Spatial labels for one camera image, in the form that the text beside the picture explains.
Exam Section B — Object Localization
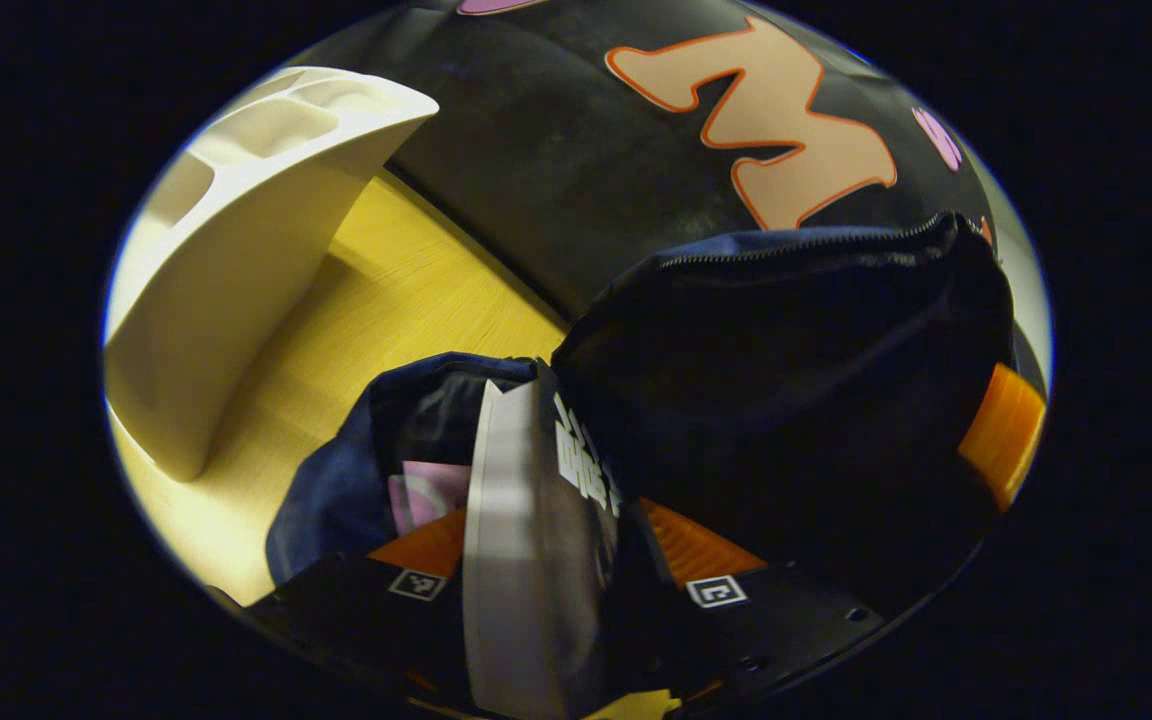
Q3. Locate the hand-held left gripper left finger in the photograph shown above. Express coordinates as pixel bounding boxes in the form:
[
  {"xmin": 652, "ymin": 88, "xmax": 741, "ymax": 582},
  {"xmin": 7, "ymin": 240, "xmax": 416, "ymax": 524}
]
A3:
[{"xmin": 246, "ymin": 505, "xmax": 467, "ymax": 701}]

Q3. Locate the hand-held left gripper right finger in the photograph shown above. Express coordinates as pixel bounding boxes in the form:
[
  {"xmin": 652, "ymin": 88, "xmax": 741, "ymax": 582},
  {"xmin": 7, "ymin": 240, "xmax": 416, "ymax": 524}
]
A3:
[{"xmin": 636, "ymin": 497, "xmax": 882, "ymax": 701}]

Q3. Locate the pink book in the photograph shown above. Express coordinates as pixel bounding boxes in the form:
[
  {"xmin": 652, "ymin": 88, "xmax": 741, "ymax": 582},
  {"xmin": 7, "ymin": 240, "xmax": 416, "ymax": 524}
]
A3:
[{"xmin": 388, "ymin": 460, "xmax": 472, "ymax": 536}]

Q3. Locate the black cover book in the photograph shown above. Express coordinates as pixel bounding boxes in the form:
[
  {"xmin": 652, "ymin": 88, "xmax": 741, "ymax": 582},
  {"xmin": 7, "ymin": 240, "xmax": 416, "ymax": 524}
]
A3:
[{"xmin": 463, "ymin": 360, "xmax": 627, "ymax": 720}]

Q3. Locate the blue schoolbag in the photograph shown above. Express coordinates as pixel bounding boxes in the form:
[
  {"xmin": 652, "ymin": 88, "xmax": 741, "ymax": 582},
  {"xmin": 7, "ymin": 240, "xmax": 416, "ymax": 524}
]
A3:
[{"xmin": 266, "ymin": 212, "xmax": 1017, "ymax": 701}]

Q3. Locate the white plastic bookshelf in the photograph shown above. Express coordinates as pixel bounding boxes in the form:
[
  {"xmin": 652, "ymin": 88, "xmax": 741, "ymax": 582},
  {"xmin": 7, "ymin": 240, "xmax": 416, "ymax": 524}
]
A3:
[{"xmin": 104, "ymin": 67, "xmax": 440, "ymax": 483}]

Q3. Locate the black backdrop cloth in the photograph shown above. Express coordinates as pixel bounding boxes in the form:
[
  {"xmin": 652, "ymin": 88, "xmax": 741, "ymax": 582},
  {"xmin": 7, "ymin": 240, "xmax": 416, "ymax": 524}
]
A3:
[{"xmin": 286, "ymin": 0, "xmax": 1017, "ymax": 321}]

